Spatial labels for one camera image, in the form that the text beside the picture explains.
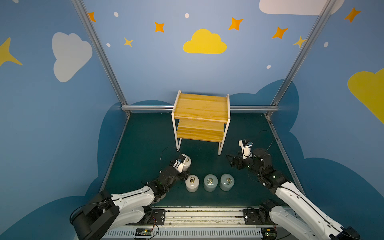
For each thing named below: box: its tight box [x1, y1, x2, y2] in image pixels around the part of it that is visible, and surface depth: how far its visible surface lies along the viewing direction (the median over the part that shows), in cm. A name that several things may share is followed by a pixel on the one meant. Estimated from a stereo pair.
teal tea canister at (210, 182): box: [203, 174, 219, 192], surface depth 81 cm
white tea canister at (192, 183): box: [185, 174, 200, 193], surface depth 80 cm
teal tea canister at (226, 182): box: [219, 173, 235, 192], surface depth 81 cm
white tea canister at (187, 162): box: [181, 153, 192, 171], surface depth 80 cm
